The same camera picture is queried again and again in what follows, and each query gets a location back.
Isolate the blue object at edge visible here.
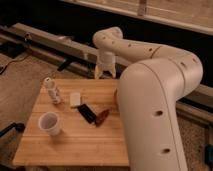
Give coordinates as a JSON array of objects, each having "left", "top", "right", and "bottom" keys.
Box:
[{"left": 205, "top": 144, "right": 213, "bottom": 171}]

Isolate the orange bowl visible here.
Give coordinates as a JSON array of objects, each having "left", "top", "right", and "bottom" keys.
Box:
[{"left": 114, "top": 89, "right": 119, "bottom": 110}]

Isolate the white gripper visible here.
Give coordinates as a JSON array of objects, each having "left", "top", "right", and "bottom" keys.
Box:
[{"left": 94, "top": 50, "right": 116, "bottom": 79}]

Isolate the wooden table board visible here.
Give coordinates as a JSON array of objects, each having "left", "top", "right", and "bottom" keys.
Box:
[{"left": 13, "top": 79, "right": 128, "bottom": 166}]

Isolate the black rectangular bar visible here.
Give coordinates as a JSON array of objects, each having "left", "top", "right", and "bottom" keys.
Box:
[{"left": 78, "top": 104, "right": 96, "bottom": 123}]

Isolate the white square block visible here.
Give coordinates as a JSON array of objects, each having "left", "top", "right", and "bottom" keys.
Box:
[{"left": 70, "top": 92, "right": 81, "bottom": 107}]

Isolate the black handle object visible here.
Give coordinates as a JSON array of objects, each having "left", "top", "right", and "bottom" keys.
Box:
[{"left": 0, "top": 122, "right": 25, "bottom": 137}]

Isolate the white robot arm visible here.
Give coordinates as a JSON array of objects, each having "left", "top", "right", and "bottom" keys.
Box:
[{"left": 93, "top": 27, "right": 203, "bottom": 171}]

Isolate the white plastic cup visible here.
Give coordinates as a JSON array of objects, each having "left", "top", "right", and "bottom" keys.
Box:
[{"left": 38, "top": 112, "right": 61, "bottom": 136}]

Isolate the long metal rail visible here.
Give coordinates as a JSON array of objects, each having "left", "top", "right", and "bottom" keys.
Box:
[{"left": 0, "top": 23, "right": 213, "bottom": 125}]

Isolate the brown oblong snack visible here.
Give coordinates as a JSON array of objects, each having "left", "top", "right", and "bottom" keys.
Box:
[{"left": 95, "top": 109, "right": 109, "bottom": 127}]

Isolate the black cable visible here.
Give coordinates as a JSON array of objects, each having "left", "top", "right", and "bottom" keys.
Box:
[{"left": 0, "top": 53, "right": 31, "bottom": 76}]

